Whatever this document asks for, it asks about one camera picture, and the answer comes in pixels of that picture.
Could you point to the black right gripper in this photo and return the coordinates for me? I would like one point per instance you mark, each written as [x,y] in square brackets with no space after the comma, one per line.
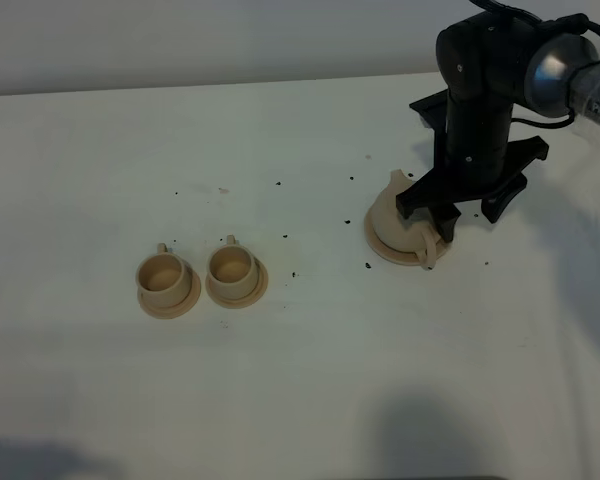
[483,61]

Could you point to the tan teapot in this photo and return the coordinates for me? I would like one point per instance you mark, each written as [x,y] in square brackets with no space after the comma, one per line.
[404,235]

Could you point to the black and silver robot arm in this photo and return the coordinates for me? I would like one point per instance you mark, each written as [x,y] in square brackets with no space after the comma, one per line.
[562,81]

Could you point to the tan teapot saucer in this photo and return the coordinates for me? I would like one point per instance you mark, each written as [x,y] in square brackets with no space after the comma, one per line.
[426,258]

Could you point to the tan right saucer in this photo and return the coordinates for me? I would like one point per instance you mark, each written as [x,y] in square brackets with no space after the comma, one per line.
[239,294]

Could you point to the tan right teacup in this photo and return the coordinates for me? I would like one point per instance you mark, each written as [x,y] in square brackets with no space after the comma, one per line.
[230,262]

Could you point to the tan teacup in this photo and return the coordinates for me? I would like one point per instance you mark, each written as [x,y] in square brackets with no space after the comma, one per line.
[230,262]
[163,278]

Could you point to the tan left saucer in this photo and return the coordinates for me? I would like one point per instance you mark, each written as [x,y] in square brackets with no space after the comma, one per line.
[176,310]

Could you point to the tan left teacup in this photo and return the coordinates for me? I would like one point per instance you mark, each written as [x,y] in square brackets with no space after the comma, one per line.
[163,278]

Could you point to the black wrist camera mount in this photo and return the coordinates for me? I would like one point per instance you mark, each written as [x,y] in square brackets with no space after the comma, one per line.
[432,110]

